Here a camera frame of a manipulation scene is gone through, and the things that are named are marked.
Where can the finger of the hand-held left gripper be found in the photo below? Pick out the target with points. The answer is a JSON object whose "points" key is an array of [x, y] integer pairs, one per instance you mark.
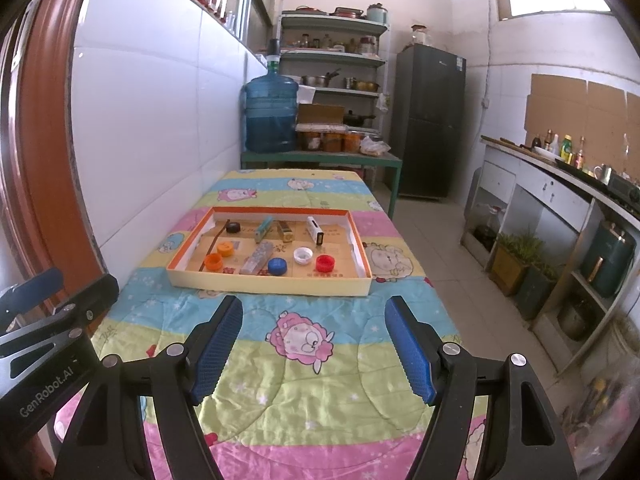
{"points": [[95, 300], [35, 285]]}

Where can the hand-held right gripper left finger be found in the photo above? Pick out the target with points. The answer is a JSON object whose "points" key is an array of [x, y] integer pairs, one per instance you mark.
{"points": [[217, 350]]}

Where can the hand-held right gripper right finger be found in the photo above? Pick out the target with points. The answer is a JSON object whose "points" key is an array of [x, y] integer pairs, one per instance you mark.
{"points": [[410, 355]]}

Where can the orange-rimmed shallow cardboard box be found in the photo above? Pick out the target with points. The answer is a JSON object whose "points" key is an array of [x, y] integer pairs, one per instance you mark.
{"points": [[270, 287]]}

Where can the plain orange bottle cap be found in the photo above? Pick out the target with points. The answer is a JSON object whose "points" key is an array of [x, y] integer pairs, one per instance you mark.
{"points": [[213, 261]]}

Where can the clear plastic case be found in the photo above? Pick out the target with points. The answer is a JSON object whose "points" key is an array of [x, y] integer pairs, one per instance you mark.
{"points": [[256, 258]]}

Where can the orange cap with red print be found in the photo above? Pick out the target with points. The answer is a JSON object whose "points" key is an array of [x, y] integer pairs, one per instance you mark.
{"points": [[225, 250]]}

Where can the brown wooden stick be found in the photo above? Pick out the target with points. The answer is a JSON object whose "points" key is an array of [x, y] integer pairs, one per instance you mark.
{"points": [[213, 249]]}

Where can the blue bottle cap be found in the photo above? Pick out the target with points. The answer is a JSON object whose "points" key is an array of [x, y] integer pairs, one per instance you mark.
{"points": [[277, 266]]}

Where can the black bottle cap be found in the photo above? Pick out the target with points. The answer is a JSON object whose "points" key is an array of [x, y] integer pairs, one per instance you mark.
{"points": [[233, 227]]}

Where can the red bottle cap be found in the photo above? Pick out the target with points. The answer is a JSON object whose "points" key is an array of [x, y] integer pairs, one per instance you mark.
{"points": [[325, 263]]}

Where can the white bottle cap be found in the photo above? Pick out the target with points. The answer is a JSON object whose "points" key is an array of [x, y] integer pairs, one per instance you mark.
{"points": [[302, 255]]}

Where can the gold brown rectangular case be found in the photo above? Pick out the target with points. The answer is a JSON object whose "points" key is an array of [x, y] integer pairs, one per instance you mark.
{"points": [[285, 231]]}

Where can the white box with black end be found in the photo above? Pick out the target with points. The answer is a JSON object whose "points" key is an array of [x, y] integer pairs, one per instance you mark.
{"points": [[316, 230]]}

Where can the red-brown wooden door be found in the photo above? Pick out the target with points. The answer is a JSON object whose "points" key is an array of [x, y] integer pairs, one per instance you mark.
{"points": [[45, 160]]}

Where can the wooden planter with grass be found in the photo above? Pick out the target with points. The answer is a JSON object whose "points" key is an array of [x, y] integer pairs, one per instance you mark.
{"points": [[512, 267]]}

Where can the dark planter with grass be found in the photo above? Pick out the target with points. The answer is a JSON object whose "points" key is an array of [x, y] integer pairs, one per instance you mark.
{"points": [[537, 292]]}

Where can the dark cooking pot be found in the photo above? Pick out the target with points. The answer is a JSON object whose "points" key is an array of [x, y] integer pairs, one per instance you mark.
{"points": [[576, 320]]}

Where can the clear bag of packets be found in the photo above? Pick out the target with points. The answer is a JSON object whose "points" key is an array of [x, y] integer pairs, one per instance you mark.
{"points": [[605, 415]]}

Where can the white plastic bag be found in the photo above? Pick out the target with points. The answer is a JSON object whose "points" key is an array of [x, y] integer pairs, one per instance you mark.
{"points": [[375, 146]]}

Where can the green table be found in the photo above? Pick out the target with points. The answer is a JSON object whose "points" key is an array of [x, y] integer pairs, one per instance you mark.
{"points": [[325, 158]]}

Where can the grey kitchen counter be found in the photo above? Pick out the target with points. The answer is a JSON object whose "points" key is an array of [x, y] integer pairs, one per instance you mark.
{"points": [[545, 185]]}

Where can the green air fryer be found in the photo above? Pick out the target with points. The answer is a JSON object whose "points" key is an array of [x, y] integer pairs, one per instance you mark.
{"points": [[607, 260]]}

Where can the jar of orange food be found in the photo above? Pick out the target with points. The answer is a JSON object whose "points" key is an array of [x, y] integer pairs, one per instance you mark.
{"points": [[333, 142], [310, 141], [353, 142]]}

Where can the dark refrigerator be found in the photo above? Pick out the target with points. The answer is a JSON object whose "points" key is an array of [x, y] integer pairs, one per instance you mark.
{"points": [[427, 125]]}

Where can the blue water jug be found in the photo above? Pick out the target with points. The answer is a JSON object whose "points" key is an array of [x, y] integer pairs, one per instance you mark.
{"points": [[270, 115]]}

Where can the white wrapped tray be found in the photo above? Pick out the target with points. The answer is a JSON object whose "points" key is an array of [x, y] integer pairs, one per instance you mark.
{"points": [[322, 127]]}

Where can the dark sauce bottle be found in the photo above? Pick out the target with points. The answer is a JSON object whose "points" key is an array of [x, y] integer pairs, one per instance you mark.
{"points": [[548, 141]]}

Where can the brown cardboard box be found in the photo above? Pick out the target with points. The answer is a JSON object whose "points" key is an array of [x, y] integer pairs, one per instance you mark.
{"points": [[320, 114]]}

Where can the yellow-green bottle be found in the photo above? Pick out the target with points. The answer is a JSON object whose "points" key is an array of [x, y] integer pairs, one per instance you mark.
{"points": [[566, 150]]}

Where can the red sauce bottle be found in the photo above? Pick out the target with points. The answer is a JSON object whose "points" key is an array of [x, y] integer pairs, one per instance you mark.
{"points": [[580, 157]]}

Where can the steel kettle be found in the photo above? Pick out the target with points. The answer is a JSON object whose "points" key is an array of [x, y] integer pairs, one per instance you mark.
{"points": [[603, 174]]}

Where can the black gas stove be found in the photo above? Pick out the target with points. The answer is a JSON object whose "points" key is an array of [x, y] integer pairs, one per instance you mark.
{"points": [[625, 189]]}

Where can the yellow metal basin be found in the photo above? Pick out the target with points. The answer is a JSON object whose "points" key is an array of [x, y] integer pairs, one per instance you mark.
{"points": [[367, 86]]}

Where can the steel cups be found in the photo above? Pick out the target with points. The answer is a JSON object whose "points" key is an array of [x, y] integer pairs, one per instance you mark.
{"points": [[350, 82]]}

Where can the water jug pump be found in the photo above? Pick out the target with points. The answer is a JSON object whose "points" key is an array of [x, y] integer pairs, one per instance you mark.
{"points": [[273, 55]]}

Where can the metal shelf rack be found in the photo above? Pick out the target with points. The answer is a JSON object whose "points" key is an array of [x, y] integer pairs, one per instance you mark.
{"points": [[332, 57]]}

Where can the glass jar with brown lid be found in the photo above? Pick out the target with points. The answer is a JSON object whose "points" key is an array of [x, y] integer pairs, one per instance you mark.
{"points": [[421, 35]]}

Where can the teal enamel pot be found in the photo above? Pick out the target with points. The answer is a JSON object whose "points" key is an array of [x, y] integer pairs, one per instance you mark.
{"points": [[378, 14]]}

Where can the red-rimmed pans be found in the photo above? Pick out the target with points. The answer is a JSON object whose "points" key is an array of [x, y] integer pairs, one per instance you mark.
{"points": [[347, 12]]}

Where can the cardboard sheet on wall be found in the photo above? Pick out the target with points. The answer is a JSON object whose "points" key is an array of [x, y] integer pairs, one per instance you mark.
{"points": [[575, 110]]}

